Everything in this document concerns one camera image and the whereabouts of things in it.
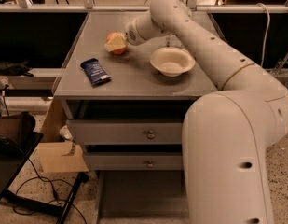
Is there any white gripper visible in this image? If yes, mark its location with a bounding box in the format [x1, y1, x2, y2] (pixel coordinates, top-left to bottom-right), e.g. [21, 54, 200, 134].
[103, 13, 157, 53]

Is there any red apple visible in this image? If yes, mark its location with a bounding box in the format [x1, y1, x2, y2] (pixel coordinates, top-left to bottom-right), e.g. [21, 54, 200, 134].
[105, 31, 129, 56]

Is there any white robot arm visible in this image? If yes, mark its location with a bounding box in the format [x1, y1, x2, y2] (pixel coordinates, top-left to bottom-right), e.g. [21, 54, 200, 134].
[125, 0, 288, 224]

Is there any grey drawer cabinet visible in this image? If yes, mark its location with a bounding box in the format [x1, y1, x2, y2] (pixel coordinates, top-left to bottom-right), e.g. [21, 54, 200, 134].
[52, 10, 231, 224]

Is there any grey top drawer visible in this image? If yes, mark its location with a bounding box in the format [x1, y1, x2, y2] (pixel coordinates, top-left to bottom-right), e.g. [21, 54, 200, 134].
[67, 119, 182, 145]

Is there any grey drawer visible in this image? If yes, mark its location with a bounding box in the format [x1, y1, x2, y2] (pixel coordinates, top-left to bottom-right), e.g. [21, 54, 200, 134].
[67, 119, 182, 145]
[83, 152, 183, 171]
[92, 171, 188, 224]

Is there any grey middle drawer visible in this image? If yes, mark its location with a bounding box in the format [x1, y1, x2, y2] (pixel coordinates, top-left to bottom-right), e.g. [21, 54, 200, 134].
[83, 152, 183, 171]

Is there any grey bottom drawer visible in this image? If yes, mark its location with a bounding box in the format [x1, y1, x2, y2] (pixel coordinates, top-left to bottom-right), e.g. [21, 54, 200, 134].
[92, 171, 188, 224]

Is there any dark blue snack packet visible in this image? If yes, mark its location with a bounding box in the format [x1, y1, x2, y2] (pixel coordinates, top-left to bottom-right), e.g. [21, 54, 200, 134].
[80, 58, 111, 87]

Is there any white paper bowl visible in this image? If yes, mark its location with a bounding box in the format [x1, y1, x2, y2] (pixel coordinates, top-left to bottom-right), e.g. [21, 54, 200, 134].
[150, 47, 196, 77]

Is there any cardboard box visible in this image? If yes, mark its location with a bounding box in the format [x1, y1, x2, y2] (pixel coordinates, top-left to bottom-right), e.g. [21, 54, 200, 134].
[37, 99, 89, 173]

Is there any black chair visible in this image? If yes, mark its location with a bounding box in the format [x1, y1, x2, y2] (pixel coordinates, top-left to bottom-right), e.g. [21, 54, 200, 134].
[0, 112, 89, 224]

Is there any white cable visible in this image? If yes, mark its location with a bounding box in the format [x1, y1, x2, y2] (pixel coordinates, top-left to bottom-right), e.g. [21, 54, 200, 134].
[256, 2, 272, 68]

